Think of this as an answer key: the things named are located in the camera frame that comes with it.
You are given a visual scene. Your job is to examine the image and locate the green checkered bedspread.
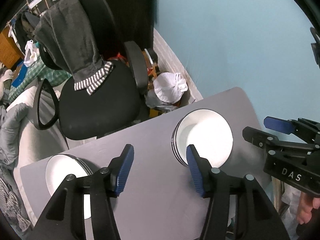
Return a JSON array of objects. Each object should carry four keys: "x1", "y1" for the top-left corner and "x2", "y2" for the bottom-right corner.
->
[{"x1": 8, "y1": 58, "x2": 71, "y2": 103}]

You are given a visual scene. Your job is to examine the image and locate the white plastic bag by wall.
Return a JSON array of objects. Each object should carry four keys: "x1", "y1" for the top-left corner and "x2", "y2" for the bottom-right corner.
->
[{"x1": 153, "y1": 72, "x2": 188, "y2": 103}]

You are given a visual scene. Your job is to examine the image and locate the striped grey cloth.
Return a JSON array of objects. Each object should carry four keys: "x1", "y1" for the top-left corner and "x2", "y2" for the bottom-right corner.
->
[{"x1": 1, "y1": 179, "x2": 31, "y2": 233}]

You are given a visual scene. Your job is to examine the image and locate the white bowl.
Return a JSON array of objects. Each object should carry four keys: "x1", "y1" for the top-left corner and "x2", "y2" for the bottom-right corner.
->
[
  {"x1": 175, "y1": 109, "x2": 233, "y2": 168},
  {"x1": 171, "y1": 127, "x2": 188, "y2": 167}
]

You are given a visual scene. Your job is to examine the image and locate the metal storage shelf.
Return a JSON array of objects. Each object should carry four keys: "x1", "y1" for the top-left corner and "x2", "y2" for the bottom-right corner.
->
[{"x1": 26, "y1": 0, "x2": 49, "y2": 16}]

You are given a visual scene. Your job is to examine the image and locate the white plastic bag on bed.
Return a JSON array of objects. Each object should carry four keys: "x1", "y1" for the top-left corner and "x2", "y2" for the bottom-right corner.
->
[{"x1": 24, "y1": 40, "x2": 40, "y2": 67}]

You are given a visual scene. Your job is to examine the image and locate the grey duvet on bed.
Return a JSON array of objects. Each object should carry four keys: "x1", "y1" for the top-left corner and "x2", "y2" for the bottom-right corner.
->
[{"x1": 1, "y1": 103, "x2": 29, "y2": 170}]

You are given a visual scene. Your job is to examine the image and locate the black office chair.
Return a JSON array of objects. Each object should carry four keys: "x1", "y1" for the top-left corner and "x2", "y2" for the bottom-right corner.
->
[{"x1": 39, "y1": 0, "x2": 148, "y2": 140}]

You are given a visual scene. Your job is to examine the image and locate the person's right hand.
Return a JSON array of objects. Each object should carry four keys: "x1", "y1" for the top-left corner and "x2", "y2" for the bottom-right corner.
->
[{"x1": 296, "y1": 192, "x2": 320, "y2": 224}]

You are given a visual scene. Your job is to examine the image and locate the grey towel with striped edge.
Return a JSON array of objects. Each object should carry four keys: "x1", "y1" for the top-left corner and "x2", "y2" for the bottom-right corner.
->
[{"x1": 34, "y1": 0, "x2": 113, "y2": 95}]

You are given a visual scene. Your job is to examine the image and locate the blue box on bed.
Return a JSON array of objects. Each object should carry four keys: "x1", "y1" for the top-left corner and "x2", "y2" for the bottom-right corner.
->
[{"x1": 11, "y1": 64, "x2": 28, "y2": 88}]

